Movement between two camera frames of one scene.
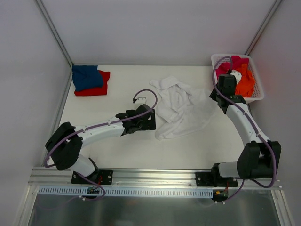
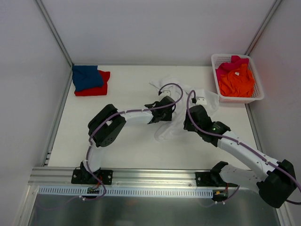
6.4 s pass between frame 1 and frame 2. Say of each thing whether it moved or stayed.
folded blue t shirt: stayed
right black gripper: moved
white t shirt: stayed
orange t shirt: stayed
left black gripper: moved
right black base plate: stayed
